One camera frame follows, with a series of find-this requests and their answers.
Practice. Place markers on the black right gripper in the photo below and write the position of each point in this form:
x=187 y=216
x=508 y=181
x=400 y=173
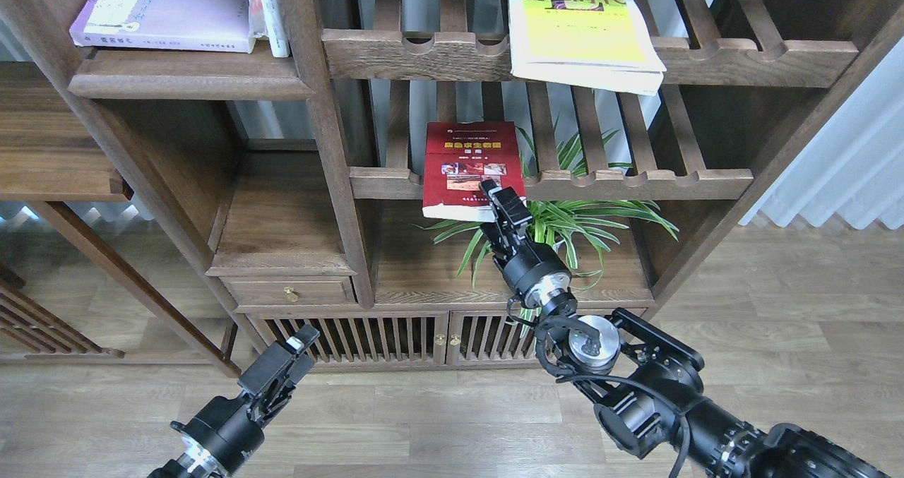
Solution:
x=533 y=271

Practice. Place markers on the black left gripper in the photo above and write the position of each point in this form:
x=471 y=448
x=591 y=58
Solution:
x=221 y=437

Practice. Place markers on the red book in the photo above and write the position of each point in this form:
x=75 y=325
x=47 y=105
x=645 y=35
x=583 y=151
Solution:
x=461 y=155

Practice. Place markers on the white lavender book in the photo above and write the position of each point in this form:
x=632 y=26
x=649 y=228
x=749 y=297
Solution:
x=196 y=25

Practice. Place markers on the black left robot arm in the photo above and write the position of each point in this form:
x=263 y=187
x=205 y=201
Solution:
x=174 y=468

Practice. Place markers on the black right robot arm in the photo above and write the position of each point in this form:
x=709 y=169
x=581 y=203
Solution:
x=643 y=384

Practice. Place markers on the green spider plant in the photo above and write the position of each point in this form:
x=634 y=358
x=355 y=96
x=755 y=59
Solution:
x=561 y=223

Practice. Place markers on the brass drawer knob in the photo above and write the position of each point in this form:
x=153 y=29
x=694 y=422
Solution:
x=290 y=295

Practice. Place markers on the dark wooden bookshelf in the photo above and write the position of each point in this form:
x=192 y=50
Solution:
x=304 y=171

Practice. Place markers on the yellow green book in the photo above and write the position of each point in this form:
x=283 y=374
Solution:
x=602 y=44

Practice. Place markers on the white upright book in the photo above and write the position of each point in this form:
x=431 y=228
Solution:
x=265 y=21

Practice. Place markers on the white curtain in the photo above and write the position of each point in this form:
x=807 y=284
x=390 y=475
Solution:
x=853 y=168

